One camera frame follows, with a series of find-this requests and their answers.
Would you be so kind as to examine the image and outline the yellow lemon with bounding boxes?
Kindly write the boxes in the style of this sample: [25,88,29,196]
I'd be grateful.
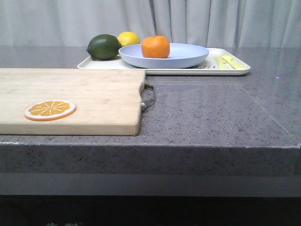
[118,31,140,47]

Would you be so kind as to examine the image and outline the orange slice coaster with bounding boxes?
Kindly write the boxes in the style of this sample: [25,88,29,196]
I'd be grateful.
[24,100,76,121]

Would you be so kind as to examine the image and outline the cream rectangular tray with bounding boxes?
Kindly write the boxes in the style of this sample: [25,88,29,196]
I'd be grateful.
[78,48,251,76]

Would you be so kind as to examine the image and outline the metal cutting board handle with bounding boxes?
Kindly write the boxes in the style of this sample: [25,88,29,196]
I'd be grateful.
[141,80,155,112]

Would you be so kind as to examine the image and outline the grey curtain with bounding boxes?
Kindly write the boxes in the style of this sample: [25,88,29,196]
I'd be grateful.
[0,0,301,48]

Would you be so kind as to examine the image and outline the yellow plastic knife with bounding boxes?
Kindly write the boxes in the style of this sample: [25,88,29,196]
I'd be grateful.
[214,56,230,69]

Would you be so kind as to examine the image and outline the green lime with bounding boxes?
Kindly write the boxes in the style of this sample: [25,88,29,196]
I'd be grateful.
[86,34,121,60]

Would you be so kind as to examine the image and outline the yellow plastic fork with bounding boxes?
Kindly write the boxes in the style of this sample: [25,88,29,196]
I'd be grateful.
[222,55,246,70]

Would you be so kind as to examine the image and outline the light blue plate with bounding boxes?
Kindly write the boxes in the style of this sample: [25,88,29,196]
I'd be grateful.
[119,43,209,69]

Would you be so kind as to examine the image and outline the orange fruit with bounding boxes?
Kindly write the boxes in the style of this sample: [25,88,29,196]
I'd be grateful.
[141,36,170,58]

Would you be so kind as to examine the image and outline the wooden cutting board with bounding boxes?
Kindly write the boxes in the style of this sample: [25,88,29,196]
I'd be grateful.
[0,68,145,136]

